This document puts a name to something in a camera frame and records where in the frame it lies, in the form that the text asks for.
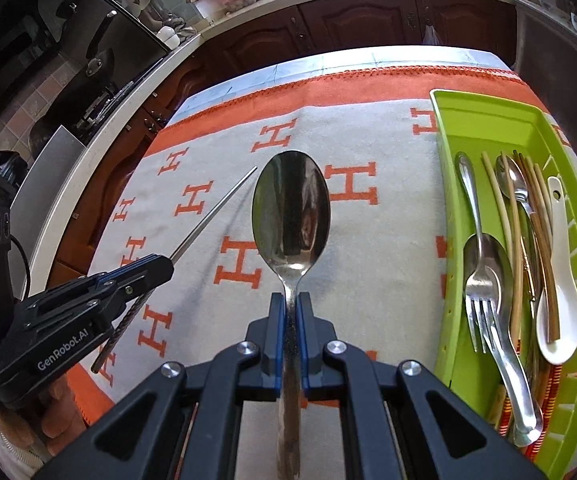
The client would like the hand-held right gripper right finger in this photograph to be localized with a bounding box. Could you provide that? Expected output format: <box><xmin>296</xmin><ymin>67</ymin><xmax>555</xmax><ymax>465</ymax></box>
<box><xmin>295</xmin><ymin>292</ymin><xmax>544</xmax><ymax>480</ymax></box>

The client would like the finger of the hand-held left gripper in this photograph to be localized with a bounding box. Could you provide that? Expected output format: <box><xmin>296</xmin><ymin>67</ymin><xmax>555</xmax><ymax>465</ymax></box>
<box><xmin>38</xmin><ymin>270</ymin><xmax>175</xmax><ymax>334</ymax></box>
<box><xmin>27</xmin><ymin>255</ymin><xmax>175</xmax><ymax>319</ymax></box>

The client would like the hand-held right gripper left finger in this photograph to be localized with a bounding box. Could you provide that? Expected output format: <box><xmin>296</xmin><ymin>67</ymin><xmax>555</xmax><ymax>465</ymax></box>
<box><xmin>31</xmin><ymin>292</ymin><xmax>289</xmax><ymax>480</ymax></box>

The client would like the steel chopstick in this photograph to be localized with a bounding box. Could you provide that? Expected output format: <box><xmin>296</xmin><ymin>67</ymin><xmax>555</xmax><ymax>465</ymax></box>
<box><xmin>91</xmin><ymin>166</ymin><xmax>259</xmax><ymax>375</ymax></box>

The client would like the large steel spoon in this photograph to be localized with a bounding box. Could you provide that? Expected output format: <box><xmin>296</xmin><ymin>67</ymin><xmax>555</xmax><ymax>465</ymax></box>
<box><xmin>252</xmin><ymin>150</ymin><xmax>331</xmax><ymax>478</ymax></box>

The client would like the steel fork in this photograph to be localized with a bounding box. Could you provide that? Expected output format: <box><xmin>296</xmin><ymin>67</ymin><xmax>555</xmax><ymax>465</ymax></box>
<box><xmin>455</xmin><ymin>152</ymin><xmax>501</xmax><ymax>356</ymax></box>

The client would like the steel soup spoon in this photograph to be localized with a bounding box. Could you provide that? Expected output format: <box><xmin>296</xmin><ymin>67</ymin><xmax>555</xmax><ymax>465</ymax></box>
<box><xmin>462</xmin><ymin>234</ymin><xmax>544</xmax><ymax>448</ymax></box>

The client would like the bundle of red-tipped chopsticks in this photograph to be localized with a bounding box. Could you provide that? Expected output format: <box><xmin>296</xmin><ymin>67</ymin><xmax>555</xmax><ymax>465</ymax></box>
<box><xmin>513</xmin><ymin>150</ymin><xmax>558</xmax><ymax>345</ymax></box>

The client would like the brown wooden chopstick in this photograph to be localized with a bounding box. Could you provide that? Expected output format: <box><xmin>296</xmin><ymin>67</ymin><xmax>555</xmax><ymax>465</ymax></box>
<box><xmin>519</xmin><ymin>152</ymin><xmax>562</xmax><ymax>343</ymax></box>

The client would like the white ceramic soup spoon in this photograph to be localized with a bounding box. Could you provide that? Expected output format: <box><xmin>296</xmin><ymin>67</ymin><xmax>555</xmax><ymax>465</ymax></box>
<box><xmin>535</xmin><ymin>176</ymin><xmax>577</xmax><ymax>366</ymax></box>

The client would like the small steel spoon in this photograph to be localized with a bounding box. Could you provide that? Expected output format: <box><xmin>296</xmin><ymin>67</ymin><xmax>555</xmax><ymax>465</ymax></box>
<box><xmin>499</xmin><ymin>156</ymin><xmax>541</xmax><ymax>291</ymax></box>

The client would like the green plastic utensil tray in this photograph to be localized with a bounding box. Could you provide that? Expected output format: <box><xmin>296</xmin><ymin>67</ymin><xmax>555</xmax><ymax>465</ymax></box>
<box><xmin>428</xmin><ymin>89</ymin><xmax>577</xmax><ymax>471</ymax></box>

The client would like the person's left forearm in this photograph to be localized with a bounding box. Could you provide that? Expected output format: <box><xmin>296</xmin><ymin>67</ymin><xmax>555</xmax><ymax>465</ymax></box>
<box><xmin>0</xmin><ymin>430</ymin><xmax>49</xmax><ymax>476</ymax></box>

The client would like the person's left hand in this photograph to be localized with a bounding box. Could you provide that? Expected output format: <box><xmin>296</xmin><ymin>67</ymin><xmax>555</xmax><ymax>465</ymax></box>
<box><xmin>0</xmin><ymin>367</ymin><xmax>92</xmax><ymax>461</ymax></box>

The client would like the steel panel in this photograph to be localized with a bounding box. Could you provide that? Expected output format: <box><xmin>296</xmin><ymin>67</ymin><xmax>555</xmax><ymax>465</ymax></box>
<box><xmin>7</xmin><ymin>125</ymin><xmax>86</xmax><ymax>306</ymax></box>

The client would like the orange and grey printed blanket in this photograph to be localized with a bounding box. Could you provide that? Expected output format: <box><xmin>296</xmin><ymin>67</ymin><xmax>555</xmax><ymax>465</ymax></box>
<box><xmin>66</xmin><ymin>65</ymin><xmax>577</xmax><ymax>441</ymax></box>

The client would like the stack of white bowls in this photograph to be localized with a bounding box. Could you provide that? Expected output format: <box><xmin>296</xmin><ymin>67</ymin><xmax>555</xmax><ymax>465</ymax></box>
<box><xmin>156</xmin><ymin>24</ymin><xmax>199</xmax><ymax>50</ymax></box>

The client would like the light blue table cover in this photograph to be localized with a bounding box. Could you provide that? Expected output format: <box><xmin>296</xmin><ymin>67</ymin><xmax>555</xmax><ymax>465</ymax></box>
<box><xmin>168</xmin><ymin>46</ymin><xmax>511</xmax><ymax>121</ymax></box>

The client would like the steel cabinet with dark door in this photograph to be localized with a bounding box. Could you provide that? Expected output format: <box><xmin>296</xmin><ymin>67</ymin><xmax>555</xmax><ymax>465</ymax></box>
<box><xmin>511</xmin><ymin>0</ymin><xmax>577</xmax><ymax>161</ymax></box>

